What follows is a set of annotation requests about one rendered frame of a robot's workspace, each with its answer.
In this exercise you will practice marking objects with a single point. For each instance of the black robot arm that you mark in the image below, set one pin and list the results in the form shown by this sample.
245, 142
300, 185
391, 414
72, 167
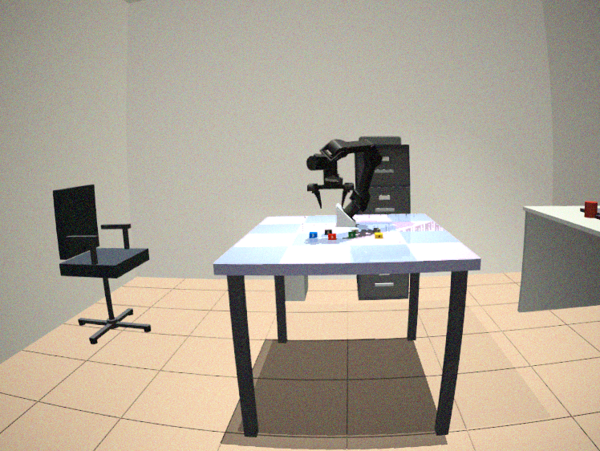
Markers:
340, 149

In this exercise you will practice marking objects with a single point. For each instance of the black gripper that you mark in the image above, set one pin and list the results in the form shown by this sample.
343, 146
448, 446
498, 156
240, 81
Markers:
314, 187

